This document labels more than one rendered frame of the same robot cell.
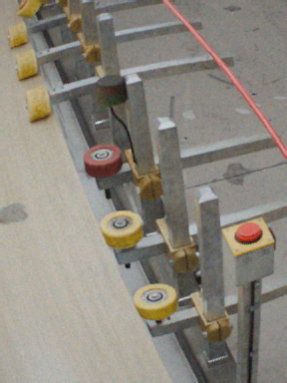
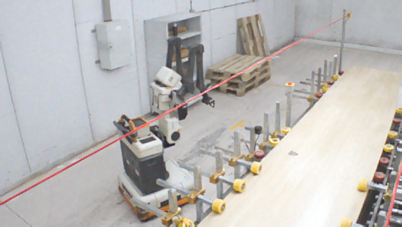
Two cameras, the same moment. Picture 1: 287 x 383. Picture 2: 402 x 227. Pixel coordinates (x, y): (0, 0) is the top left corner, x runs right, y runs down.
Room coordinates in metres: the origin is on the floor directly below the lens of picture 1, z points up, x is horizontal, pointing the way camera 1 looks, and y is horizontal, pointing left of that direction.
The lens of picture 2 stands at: (4.19, 1.50, 2.32)
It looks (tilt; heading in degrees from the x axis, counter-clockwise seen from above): 21 degrees down; 224
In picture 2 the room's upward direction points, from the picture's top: 2 degrees counter-clockwise
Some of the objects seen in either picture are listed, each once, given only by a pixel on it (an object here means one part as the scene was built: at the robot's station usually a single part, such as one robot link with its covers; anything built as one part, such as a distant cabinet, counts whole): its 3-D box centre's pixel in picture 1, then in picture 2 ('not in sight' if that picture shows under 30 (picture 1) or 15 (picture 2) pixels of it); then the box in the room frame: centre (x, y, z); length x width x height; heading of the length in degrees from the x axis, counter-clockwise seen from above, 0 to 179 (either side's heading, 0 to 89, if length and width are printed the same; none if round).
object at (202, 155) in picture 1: (195, 157); (237, 153); (2.25, -0.12, 0.84); 0.43 x 0.03 x 0.04; 100
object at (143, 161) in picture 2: not in sight; (144, 152); (2.51, -1.10, 0.59); 0.55 x 0.34 x 0.83; 78
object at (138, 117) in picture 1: (145, 170); (252, 152); (2.19, -0.01, 0.87); 0.04 x 0.04 x 0.48; 10
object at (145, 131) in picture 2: not in sight; (138, 127); (2.53, -1.10, 0.87); 0.23 x 0.15 x 0.11; 78
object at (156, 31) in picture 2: not in sight; (176, 64); (0.64, -2.73, 0.78); 0.90 x 0.45 x 1.55; 10
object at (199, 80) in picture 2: not in sight; (199, 67); (2.01, -0.77, 1.40); 0.11 x 0.06 x 0.43; 77
